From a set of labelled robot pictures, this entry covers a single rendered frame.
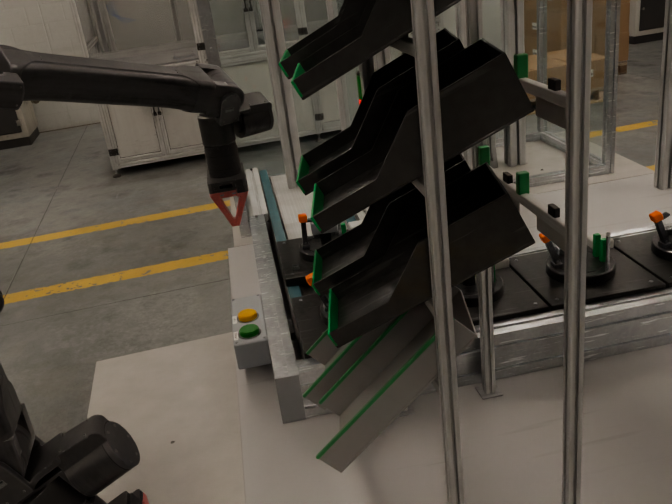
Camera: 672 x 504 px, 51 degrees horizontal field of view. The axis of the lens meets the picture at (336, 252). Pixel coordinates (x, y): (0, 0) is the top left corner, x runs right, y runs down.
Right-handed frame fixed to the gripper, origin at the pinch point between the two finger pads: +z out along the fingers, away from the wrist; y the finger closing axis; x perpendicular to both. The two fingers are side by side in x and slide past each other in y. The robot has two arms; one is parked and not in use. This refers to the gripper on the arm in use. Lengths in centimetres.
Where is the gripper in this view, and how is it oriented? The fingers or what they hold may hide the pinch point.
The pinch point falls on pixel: (235, 221)
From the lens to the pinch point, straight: 127.3
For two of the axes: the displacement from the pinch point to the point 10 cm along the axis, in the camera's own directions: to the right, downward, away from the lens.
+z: 1.3, 9.1, 4.0
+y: -1.7, -3.8, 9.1
